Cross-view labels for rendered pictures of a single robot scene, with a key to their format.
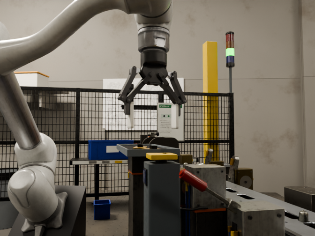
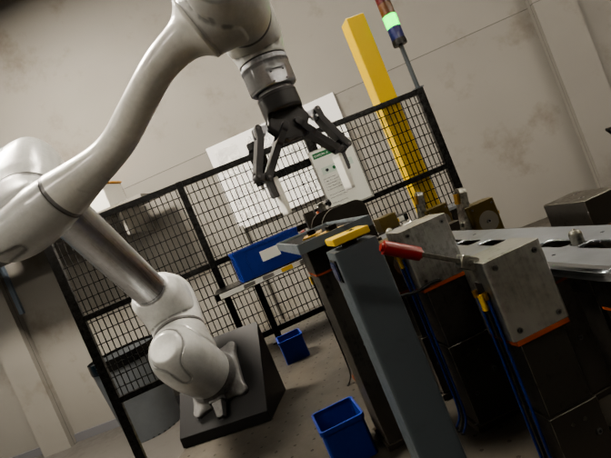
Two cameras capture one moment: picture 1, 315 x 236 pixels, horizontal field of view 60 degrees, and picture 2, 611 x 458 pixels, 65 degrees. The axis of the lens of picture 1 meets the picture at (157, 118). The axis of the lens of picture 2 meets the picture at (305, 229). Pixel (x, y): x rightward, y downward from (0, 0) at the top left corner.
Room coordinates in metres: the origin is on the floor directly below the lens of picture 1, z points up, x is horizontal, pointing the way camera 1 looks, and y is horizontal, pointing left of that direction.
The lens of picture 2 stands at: (-0.12, 0.00, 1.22)
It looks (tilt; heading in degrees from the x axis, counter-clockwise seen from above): 2 degrees down; 4
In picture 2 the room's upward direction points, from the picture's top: 23 degrees counter-clockwise
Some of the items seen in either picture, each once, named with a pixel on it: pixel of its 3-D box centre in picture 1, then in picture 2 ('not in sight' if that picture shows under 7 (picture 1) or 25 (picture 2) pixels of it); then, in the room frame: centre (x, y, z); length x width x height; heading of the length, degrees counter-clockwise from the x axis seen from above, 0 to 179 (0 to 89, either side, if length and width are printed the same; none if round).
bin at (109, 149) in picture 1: (110, 149); (266, 253); (1.97, 0.34, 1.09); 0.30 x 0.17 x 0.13; 109
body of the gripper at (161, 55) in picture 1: (153, 68); (285, 115); (0.76, 0.01, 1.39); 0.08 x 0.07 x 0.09; 116
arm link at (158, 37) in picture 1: (153, 43); (269, 78); (0.76, 0.01, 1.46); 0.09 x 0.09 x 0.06
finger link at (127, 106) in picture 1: (123, 105); (265, 185); (0.72, 0.09, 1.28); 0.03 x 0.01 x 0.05; 116
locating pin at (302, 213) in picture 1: (303, 218); (577, 240); (0.65, -0.34, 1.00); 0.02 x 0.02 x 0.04
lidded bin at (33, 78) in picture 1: (30, 82); (95, 202); (3.78, 1.78, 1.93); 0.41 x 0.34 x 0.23; 86
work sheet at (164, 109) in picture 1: (170, 121); (340, 174); (2.19, -0.10, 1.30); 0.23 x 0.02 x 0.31; 103
